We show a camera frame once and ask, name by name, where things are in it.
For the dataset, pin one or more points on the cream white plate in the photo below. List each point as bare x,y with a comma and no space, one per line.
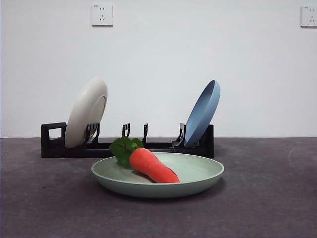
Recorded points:
83,116

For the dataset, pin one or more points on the pale green plate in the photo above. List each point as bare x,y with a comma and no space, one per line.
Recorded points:
193,178

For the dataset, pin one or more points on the orange toy carrot green leaves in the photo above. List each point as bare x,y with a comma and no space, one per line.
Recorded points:
153,166

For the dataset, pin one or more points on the white wall socket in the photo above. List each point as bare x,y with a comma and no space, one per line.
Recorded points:
102,15
309,16

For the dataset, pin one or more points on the black plate rack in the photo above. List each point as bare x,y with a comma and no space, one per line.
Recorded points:
64,151

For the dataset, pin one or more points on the light blue plate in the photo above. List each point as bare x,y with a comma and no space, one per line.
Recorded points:
201,116

